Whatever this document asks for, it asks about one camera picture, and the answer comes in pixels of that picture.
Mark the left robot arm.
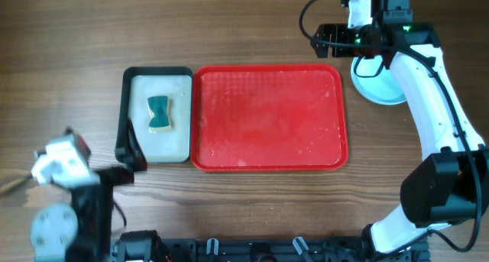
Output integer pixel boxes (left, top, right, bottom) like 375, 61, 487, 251
30, 121, 147, 261

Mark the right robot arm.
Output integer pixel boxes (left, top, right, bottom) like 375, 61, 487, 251
307, 24, 488, 261

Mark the right black cable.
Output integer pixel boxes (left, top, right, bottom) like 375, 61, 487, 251
298, 0, 484, 254

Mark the green yellow sponge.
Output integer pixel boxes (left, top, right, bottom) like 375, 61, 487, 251
147, 95, 171, 133

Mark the red plastic tray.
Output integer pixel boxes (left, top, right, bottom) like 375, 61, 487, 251
190, 63, 349, 172

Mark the light blue plate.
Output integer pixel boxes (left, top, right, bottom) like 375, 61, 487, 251
351, 56, 406, 105

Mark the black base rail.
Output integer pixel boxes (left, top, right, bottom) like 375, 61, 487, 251
110, 231, 431, 262

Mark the black water tray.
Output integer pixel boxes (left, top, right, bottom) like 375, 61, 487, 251
118, 66, 193, 163

